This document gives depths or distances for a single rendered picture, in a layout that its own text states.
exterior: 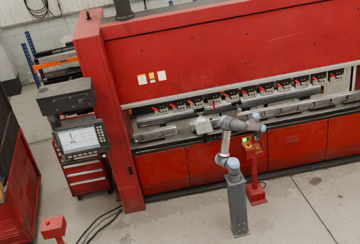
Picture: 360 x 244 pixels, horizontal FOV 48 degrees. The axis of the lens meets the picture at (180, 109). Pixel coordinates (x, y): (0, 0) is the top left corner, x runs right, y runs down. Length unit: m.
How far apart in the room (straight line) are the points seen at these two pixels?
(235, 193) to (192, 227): 0.85
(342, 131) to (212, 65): 1.83
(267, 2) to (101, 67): 1.73
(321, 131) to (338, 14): 1.39
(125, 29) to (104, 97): 0.71
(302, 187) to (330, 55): 1.62
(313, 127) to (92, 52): 2.66
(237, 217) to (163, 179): 1.05
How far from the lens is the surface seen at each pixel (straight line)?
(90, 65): 4.01
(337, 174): 5.43
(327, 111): 4.96
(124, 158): 4.59
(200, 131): 4.48
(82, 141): 4.02
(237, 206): 4.35
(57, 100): 3.82
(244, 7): 4.16
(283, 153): 5.09
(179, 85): 4.38
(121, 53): 4.17
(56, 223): 4.21
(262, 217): 4.87
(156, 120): 4.88
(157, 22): 4.05
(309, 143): 5.13
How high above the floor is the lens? 3.61
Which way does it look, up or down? 32 degrees down
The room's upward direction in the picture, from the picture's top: 10 degrees counter-clockwise
